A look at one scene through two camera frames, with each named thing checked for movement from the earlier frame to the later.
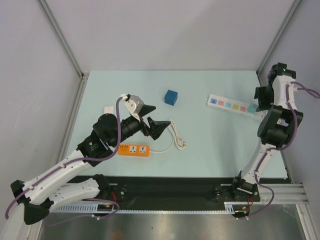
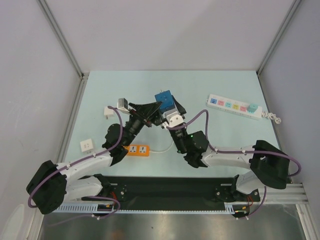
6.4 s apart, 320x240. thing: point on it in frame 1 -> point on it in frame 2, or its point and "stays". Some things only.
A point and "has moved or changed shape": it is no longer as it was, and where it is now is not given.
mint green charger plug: [252, 108] stays
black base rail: [131, 190] stays
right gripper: [260, 95] -> [173, 110]
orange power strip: [133, 150] stays
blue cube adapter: [171, 97] has moved or changed shape
